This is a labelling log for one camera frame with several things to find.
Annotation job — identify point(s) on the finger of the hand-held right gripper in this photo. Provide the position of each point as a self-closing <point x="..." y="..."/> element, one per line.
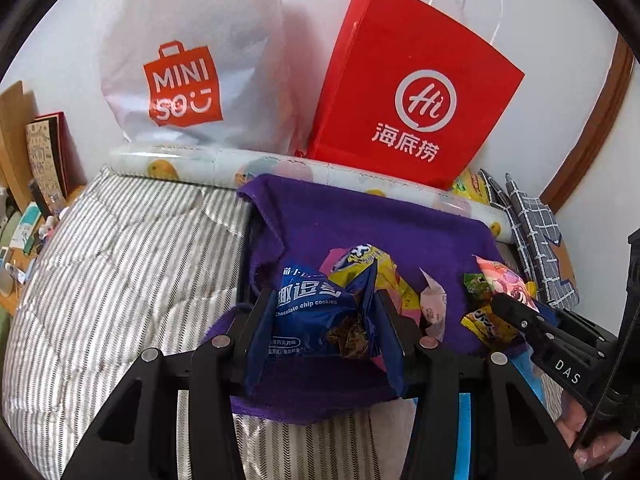
<point x="520" y="315"/>
<point x="547" y="311"/>

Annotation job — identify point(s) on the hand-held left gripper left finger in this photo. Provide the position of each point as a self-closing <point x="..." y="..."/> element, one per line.
<point x="257" y="350"/>

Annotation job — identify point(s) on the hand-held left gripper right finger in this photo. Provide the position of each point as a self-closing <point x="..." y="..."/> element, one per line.
<point x="392" y="355"/>

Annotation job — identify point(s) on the yellow black snack packet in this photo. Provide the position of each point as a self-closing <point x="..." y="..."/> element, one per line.
<point x="487" y="325"/>

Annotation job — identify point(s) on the green triangular snack packet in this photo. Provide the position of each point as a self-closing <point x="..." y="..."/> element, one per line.
<point x="475" y="285"/>

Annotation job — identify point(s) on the yellow pink snack packet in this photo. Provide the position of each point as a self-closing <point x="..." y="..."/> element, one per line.
<point x="400" y="290"/>

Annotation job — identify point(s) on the blue cookie packet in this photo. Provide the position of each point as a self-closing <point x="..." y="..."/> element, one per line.
<point x="310" y="310"/>

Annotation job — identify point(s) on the person's right hand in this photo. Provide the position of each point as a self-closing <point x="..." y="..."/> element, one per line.
<point x="572" y="420"/>

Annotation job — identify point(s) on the blue tissue pack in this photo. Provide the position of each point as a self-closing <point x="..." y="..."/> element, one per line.
<point x="530" y="375"/>

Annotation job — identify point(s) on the white pink candy packet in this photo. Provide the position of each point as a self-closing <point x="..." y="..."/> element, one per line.
<point x="432" y="305"/>

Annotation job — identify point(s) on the grey checked pillowcase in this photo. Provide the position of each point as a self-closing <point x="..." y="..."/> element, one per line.
<point x="540" y="240"/>

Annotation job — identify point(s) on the yellow blue snack packet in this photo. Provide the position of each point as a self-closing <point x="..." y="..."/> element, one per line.
<point x="362" y="255"/>

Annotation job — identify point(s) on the yellow chips bag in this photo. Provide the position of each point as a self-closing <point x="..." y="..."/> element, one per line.
<point x="467" y="187"/>

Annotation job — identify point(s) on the purple towel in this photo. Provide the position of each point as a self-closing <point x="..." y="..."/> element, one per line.
<point x="350" y="215"/>

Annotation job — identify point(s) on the fruit print paper roll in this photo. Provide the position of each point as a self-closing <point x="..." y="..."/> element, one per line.
<point x="200" y="160"/>

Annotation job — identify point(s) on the wooden nightstand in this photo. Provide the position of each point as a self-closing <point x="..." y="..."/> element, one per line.
<point x="22" y="265"/>

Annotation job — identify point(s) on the white teal box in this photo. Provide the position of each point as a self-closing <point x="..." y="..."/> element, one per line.
<point x="25" y="225"/>

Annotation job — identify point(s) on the red paper bag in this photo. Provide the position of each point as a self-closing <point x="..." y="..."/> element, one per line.
<point x="410" y="60"/>

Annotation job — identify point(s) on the patterned book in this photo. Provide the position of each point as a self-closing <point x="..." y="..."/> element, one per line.
<point x="45" y="155"/>

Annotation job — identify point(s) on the white plastic bag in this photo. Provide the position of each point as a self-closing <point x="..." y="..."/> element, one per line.
<point x="210" y="35"/>

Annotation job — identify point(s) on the wooden headboard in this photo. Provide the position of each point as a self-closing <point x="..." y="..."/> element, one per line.
<point x="12" y="135"/>

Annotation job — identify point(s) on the wooden door frame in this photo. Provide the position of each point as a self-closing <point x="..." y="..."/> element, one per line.
<point x="600" y="125"/>

